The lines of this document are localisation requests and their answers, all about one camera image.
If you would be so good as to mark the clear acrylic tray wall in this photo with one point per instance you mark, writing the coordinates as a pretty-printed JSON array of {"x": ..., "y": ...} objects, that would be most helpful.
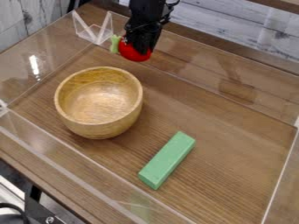
[{"x": 86, "y": 187}]

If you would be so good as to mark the red plush strawberry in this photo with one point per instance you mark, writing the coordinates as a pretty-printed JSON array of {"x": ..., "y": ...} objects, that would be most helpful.
[{"x": 126, "y": 50}]

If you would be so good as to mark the black table leg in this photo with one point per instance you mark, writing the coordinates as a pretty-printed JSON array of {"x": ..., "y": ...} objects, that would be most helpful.
[{"x": 35, "y": 193}]

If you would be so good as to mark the green rectangular block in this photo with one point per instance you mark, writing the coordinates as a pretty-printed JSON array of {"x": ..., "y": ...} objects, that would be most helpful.
[{"x": 166, "y": 160}]

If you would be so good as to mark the clear acrylic corner bracket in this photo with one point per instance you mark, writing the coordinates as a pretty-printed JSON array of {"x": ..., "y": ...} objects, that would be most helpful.
[{"x": 94, "y": 33}]

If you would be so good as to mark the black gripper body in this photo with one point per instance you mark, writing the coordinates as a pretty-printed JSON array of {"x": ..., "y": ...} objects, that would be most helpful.
[{"x": 150, "y": 15}]

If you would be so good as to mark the wooden bowl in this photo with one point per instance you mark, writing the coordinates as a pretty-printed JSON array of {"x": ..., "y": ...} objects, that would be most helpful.
[{"x": 99, "y": 101}]

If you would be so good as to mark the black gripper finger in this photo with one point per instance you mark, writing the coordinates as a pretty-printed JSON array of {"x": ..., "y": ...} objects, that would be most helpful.
[
  {"x": 142, "y": 41},
  {"x": 155, "y": 38}
]

